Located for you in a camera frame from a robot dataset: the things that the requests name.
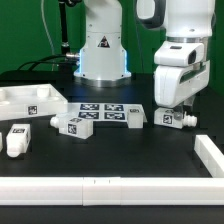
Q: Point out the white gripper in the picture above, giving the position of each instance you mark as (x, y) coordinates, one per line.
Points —
(181, 73)

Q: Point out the black pole with clamp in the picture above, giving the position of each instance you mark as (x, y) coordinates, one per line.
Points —
(63, 4)

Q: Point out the white front fence rail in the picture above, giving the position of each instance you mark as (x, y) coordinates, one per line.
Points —
(94, 191)

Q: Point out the white sheet with markers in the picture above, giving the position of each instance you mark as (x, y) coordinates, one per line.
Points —
(101, 111)

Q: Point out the white square table top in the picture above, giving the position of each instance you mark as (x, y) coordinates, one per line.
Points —
(30, 101)

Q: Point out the white right fence rail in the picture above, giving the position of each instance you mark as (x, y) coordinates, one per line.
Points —
(210, 155)

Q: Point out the white fence rail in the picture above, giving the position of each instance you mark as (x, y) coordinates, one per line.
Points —
(210, 155)
(94, 191)

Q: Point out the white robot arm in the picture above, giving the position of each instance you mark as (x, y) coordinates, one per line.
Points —
(103, 60)

